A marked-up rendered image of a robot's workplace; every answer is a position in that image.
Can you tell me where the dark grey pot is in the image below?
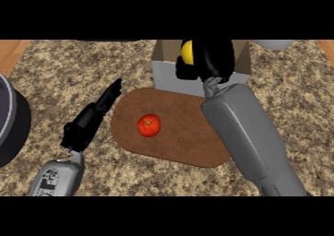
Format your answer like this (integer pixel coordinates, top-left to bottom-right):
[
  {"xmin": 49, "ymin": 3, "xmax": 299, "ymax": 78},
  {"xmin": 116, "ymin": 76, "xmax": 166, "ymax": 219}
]
[{"xmin": 0, "ymin": 67, "xmax": 33, "ymax": 172}]

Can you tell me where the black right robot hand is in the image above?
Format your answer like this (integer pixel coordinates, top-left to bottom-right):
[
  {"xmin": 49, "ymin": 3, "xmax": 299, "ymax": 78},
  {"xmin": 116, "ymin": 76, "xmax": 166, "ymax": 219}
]
[{"xmin": 175, "ymin": 40, "xmax": 237, "ymax": 85}]

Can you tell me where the brown wooden cutting board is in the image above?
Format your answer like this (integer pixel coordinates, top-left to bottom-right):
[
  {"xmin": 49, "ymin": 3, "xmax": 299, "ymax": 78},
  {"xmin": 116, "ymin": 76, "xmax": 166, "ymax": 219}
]
[{"xmin": 110, "ymin": 87, "xmax": 234, "ymax": 169}]

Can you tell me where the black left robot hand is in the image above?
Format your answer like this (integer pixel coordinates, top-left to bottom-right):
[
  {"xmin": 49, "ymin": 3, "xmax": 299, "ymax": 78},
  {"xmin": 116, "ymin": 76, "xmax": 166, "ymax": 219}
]
[{"xmin": 61, "ymin": 77, "xmax": 124, "ymax": 153}]

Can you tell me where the red tomato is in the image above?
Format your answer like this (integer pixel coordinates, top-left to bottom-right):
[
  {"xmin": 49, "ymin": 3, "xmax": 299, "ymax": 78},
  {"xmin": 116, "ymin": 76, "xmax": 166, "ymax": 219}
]
[{"xmin": 136, "ymin": 113, "xmax": 164, "ymax": 138}]

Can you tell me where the pale grey round object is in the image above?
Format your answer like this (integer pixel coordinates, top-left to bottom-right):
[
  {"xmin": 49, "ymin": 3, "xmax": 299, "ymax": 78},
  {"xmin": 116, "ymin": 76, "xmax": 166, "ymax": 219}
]
[{"xmin": 253, "ymin": 40, "xmax": 297, "ymax": 52}]

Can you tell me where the yellow lemon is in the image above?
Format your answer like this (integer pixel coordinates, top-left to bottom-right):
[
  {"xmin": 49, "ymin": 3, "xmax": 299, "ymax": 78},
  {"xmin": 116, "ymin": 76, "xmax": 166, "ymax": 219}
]
[{"xmin": 181, "ymin": 40, "xmax": 195, "ymax": 66}]

